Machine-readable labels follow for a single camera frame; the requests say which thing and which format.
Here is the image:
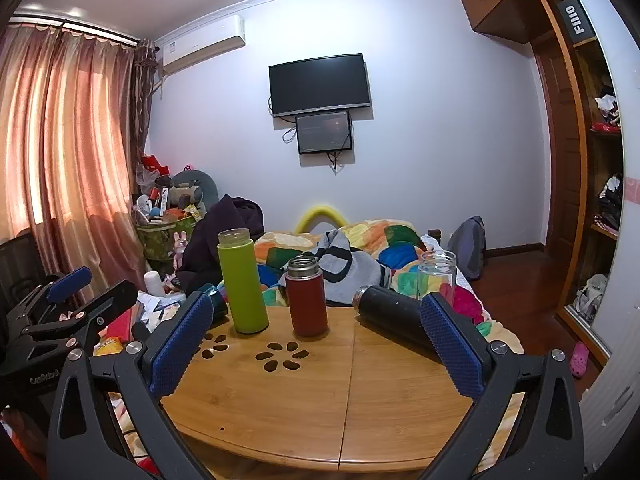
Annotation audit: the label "green bottle cup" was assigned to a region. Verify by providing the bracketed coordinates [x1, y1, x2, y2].
[216, 228, 270, 335]

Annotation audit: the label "colourful patterned blanket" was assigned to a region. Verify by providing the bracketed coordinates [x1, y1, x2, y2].
[252, 218, 525, 357]

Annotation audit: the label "white sliding wardrobe door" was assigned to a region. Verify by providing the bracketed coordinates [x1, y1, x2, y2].
[559, 0, 640, 468]

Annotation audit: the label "round wooden folding table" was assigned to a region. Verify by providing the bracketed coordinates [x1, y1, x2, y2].
[159, 302, 527, 473]

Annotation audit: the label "red thermos cup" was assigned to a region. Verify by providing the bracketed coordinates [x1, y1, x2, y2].
[284, 255, 329, 338]

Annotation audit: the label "black wall television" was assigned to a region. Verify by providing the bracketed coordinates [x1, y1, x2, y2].
[268, 53, 372, 119]

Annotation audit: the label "clear glass cup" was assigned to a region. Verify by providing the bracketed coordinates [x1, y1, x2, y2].
[416, 250, 458, 311]

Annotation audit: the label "white papers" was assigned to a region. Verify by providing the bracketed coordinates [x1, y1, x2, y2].
[136, 291, 187, 333]

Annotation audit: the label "black thermos cup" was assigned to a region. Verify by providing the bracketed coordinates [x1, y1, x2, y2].
[352, 285, 443, 362]

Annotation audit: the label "white plastic bottle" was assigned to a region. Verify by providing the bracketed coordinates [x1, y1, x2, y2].
[143, 270, 166, 297]

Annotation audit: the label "small black wall monitor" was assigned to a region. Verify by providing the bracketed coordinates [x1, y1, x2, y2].
[295, 111, 354, 156]

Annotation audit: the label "pink curtain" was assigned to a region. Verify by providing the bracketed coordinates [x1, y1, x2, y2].
[0, 20, 151, 293]

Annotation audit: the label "grey backpack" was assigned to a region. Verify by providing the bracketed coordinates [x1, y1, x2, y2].
[446, 216, 487, 282]

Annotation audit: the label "yellow foam tube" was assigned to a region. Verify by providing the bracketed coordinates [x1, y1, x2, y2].
[294, 204, 350, 234]

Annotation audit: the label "red packet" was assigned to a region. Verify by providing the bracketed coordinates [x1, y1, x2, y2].
[104, 307, 138, 342]

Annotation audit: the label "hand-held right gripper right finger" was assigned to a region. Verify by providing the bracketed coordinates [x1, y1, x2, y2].
[417, 292, 587, 480]

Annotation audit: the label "white air conditioner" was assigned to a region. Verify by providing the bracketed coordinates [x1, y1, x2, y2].
[160, 14, 247, 79]

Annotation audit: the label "dark purple garment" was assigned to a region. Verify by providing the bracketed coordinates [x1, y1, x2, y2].
[179, 194, 265, 292]

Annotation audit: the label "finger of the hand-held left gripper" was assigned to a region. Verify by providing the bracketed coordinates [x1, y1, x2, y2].
[22, 280, 139, 356]
[46, 266, 94, 307]

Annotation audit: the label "wooden wardrobe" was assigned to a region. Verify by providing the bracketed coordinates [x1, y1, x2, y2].
[458, 0, 627, 361]

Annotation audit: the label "grey plush cushion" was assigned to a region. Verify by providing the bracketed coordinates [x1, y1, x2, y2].
[169, 169, 220, 212]

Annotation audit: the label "black mesh chair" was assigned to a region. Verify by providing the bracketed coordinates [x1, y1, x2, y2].
[0, 231, 52, 313]

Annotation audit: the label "brown patterned curtain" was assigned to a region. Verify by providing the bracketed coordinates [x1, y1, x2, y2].
[131, 37, 162, 161]

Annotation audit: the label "white bag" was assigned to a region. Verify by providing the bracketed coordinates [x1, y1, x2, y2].
[573, 273, 609, 314]

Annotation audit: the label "green storage basket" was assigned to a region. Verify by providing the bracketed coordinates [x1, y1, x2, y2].
[135, 219, 197, 262]

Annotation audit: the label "grey black-trimmed garment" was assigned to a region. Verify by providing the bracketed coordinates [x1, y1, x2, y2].
[312, 229, 394, 306]

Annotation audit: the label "dark clothes pile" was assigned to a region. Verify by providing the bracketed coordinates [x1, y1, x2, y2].
[595, 173, 624, 232]

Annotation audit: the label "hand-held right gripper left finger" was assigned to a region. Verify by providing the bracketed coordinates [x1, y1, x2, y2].
[47, 291, 216, 480]

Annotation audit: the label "dark teal cup lid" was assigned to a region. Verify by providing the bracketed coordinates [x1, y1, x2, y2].
[199, 282, 232, 322]

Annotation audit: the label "red gift bag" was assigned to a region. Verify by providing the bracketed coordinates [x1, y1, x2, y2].
[140, 152, 172, 177]

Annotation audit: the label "brown wooden door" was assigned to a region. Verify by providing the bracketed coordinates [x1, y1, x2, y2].
[533, 35, 589, 257]

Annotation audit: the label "clothes pile with red cloth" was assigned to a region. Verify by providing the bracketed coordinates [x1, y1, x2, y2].
[591, 79, 624, 134]

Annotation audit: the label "pink clog shoe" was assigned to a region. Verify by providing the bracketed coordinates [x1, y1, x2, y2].
[569, 342, 592, 379]

